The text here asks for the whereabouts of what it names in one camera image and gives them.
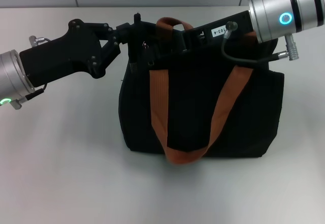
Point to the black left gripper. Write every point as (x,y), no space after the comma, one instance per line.
(63,53)

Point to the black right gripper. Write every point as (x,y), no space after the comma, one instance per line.
(241,26)

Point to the silver zipper pull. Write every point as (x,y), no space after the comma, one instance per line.
(145,45)

